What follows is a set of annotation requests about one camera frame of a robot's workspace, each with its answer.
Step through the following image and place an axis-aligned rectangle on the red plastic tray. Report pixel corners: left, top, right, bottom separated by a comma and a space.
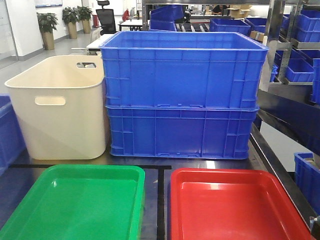
170, 168, 311, 240

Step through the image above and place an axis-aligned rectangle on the potted plant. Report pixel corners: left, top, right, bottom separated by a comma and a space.
62, 7, 79, 39
77, 6, 92, 34
36, 12, 58, 51

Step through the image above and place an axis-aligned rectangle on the green plastic tray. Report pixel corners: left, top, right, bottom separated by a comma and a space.
0, 164, 145, 240

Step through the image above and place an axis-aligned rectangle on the blue stacking crate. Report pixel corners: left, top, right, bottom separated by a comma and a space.
100, 31, 268, 109
107, 106, 259, 160

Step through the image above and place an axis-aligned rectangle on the potted plant middle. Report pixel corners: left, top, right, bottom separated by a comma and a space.
62, 7, 79, 39

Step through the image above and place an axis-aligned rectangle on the potted plant left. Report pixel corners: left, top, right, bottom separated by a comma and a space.
36, 12, 58, 51

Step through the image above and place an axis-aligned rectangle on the potted plant right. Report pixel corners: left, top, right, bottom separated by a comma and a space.
77, 6, 92, 34

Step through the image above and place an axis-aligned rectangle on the black mesh office chair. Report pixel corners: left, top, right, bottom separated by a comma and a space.
96, 0, 117, 36

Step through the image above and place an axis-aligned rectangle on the lower blue stacking crate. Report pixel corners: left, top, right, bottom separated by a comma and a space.
107, 106, 259, 160

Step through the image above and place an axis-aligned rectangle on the upper blue stacking crate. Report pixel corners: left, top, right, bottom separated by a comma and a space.
100, 31, 268, 109

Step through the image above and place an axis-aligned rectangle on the cream plastic basket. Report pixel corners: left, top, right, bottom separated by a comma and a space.
5, 55, 107, 160

